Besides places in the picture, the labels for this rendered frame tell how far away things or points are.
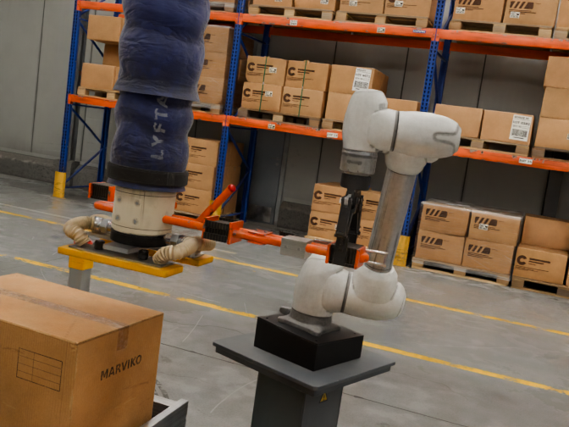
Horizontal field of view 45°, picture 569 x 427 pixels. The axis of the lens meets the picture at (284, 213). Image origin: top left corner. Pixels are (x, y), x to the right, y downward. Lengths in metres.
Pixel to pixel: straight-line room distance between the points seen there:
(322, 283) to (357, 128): 0.90
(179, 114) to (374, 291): 0.99
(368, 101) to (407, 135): 0.13
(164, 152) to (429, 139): 0.70
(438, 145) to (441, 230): 7.15
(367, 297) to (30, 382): 1.15
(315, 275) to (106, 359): 0.84
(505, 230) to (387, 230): 6.44
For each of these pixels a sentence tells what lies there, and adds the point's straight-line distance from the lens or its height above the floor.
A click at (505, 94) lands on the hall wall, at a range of 10.13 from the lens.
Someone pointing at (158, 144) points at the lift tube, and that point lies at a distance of 1.86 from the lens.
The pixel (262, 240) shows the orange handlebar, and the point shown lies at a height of 1.26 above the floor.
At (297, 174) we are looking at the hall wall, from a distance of 10.70.
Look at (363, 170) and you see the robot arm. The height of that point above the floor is 1.48.
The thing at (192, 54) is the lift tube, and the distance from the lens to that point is 1.88.
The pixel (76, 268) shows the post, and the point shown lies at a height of 0.93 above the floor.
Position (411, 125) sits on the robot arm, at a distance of 1.69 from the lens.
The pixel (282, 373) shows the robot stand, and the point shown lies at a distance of 2.36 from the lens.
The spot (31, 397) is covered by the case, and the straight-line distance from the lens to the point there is 2.01.
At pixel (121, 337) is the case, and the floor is 0.92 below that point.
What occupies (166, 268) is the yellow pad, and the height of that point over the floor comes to 1.16.
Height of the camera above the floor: 1.57
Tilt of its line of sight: 7 degrees down
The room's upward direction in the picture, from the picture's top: 8 degrees clockwise
